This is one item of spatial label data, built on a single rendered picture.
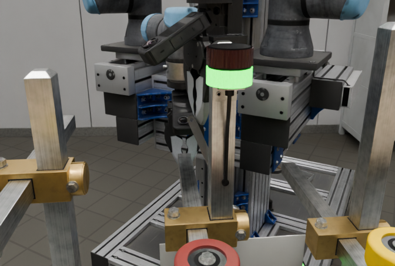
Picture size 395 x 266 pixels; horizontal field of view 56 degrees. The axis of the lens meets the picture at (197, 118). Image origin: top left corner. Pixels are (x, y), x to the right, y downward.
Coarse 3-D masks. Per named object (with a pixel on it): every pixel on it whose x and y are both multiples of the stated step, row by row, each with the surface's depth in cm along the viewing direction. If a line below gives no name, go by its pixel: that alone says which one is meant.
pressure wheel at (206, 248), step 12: (204, 240) 48; (216, 240) 48; (180, 252) 46; (192, 252) 46; (204, 252) 45; (216, 252) 46; (228, 252) 46; (180, 264) 44; (192, 264) 44; (204, 264) 44; (216, 264) 44; (228, 264) 44
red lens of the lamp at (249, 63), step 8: (208, 48) 46; (208, 56) 46; (216, 56) 45; (224, 56) 45; (232, 56) 44; (240, 56) 45; (248, 56) 45; (208, 64) 46; (216, 64) 45; (224, 64) 45; (232, 64) 45; (240, 64) 45; (248, 64) 46
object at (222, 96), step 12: (216, 48) 45; (228, 48) 45; (240, 48) 45; (216, 96) 52; (228, 96) 48; (228, 108) 49; (228, 120) 51; (228, 132) 52; (228, 144) 54; (228, 180) 56
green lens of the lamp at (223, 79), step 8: (208, 72) 47; (216, 72) 46; (224, 72) 45; (232, 72) 45; (240, 72) 45; (248, 72) 46; (208, 80) 47; (216, 80) 46; (224, 80) 45; (232, 80) 45; (240, 80) 46; (248, 80) 46; (224, 88) 46; (232, 88) 46
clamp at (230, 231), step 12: (180, 216) 59; (192, 216) 59; (204, 216) 59; (240, 216) 60; (168, 228) 57; (180, 228) 58; (192, 228) 58; (204, 228) 58; (216, 228) 58; (228, 228) 58; (240, 228) 59; (168, 240) 58; (180, 240) 58; (228, 240) 59; (240, 240) 60
